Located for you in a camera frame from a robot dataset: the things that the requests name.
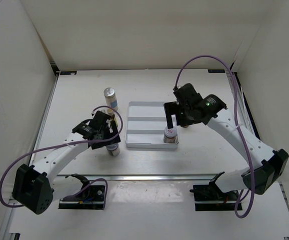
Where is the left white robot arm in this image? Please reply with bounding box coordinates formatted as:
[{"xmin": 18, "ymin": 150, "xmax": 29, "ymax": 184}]
[{"xmin": 12, "ymin": 110, "xmax": 121, "ymax": 215}]

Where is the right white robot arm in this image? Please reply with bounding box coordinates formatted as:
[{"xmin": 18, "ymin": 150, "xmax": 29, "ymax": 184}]
[{"xmin": 163, "ymin": 83, "xmax": 289, "ymax": 200}]

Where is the left tall white shaker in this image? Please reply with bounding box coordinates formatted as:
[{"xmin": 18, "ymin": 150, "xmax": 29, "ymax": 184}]
[{"xmin": 103, "ymin": 87, "xmax": 119, "ymax": 111}]

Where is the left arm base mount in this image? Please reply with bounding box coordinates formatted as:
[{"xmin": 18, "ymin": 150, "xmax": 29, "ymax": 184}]
[{"xmin": 58, "ymin": 173, "xmax": 109, "ymax": 210}]

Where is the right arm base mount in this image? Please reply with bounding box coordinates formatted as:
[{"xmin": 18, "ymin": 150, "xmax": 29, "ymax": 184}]
[{"xmin": 189, "ymin": 184, "xmax": 239, "ymax": 212}]

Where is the short spice jar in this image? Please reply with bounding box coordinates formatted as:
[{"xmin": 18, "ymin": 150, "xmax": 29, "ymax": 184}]
[
  {"xmin": 163, "ymin": 126, "xmax": 178, "ymax": 144},
  {"xmin": 106, "ymin": 143, "xmax": 120, "ymax": 156}
]

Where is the purple cable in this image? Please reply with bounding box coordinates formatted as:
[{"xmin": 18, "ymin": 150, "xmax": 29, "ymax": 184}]
[
  {"xmin": 174, "ymin": 55, "xmax": 255, "ymax": 219},
  {"xmin": 0, "ymin": 106, "xmax": 124, "ymax": 208}
]

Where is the white divided organizer tray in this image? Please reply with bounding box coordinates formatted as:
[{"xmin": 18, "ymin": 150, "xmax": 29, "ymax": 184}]
[{"xmin": 125, "ymin": 101, "xmax": 180, "ymax": 151}]

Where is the aluminium front rail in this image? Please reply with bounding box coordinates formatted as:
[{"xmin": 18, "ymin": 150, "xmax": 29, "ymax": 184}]
[{"xmin": 56, "ymin": 173, "xmax": 220, "ymax": 181}]

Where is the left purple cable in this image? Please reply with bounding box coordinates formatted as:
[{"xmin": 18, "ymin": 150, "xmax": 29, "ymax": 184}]
[{"xmin": 0, "ymin": 106, "xmax": 124, "ymax": 208}]

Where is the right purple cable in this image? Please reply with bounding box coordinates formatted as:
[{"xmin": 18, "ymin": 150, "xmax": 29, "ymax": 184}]
[{"xmin": 174, "ymin": 55, "xmax": 255, "ymax": 219}]

